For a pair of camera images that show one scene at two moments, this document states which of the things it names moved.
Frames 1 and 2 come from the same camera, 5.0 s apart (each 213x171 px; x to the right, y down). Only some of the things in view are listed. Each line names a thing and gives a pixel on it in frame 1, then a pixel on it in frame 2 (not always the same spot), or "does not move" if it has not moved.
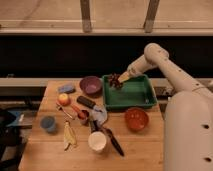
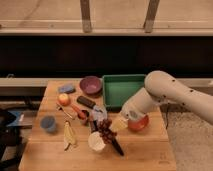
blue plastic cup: (48, 123) does not move
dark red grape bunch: (113, 80) to (105, 131)
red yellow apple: (64, 99) does not move
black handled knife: (114, 141) does not move
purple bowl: (91, 85) does not move
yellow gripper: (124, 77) to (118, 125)
